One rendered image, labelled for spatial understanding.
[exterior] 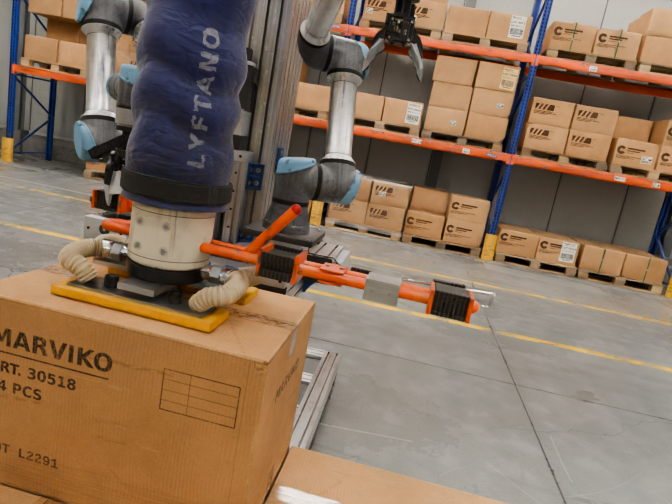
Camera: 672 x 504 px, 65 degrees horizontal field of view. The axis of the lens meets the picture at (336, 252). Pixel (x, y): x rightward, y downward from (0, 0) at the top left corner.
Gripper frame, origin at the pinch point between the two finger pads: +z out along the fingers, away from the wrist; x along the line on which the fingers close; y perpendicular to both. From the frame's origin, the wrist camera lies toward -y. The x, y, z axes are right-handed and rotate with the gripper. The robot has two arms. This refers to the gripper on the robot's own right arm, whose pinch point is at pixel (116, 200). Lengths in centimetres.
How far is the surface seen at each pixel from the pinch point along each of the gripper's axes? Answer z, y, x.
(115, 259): 7.7, 17.8, -27.4
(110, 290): 10.9, 23.5, -37.7
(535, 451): 108, 163, 129
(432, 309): 3, 86, -30
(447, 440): 108, 118, 117
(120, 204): 0.1, 3.9, -4.2
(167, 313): 12, 37, -41
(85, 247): 5.2, 13.3, -31.6
